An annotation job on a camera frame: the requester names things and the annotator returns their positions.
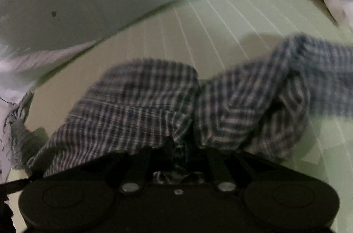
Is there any blue plaid shirt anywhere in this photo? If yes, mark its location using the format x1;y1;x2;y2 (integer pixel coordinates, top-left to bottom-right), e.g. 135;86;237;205
11;33;353;184

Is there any blue grey patterned quilt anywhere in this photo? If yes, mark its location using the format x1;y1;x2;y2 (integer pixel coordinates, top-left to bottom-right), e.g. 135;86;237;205
0;95;17;184

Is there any green grid bed sheet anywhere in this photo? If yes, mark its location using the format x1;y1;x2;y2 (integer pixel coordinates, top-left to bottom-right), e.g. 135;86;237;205
8;0;353;233

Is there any lavender cloth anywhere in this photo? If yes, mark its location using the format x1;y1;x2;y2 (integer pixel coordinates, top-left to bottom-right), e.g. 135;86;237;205
0;40;98;101

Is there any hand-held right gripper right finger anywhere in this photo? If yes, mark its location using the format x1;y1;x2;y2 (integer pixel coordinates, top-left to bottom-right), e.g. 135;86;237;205
205;147;266;193

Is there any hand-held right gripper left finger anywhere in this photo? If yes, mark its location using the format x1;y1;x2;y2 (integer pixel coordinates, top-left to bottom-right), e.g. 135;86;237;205
93;137;175;195

